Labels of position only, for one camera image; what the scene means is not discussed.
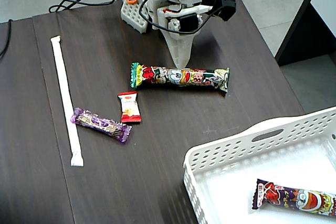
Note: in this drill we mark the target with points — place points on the long green snack stick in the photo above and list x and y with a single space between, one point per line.
178 77

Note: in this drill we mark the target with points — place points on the white perforated plastic tray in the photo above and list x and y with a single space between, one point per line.
225 142

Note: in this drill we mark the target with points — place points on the long purple snack stick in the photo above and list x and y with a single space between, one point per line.
294 197

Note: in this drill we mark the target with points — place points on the purple wrapped candy bar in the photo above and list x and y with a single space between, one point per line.
101 124

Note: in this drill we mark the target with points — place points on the small red white candy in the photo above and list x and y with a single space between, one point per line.
129 107

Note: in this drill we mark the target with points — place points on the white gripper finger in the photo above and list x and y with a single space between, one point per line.
182 51
168 43

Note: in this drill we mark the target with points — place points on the white paper wrapped straw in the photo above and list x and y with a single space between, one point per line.
65 98

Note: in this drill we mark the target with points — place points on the black furniture frame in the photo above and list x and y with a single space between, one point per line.
309 37

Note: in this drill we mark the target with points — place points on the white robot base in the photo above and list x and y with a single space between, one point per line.
134 16

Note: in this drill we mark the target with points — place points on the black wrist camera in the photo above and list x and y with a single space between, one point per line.
225 3

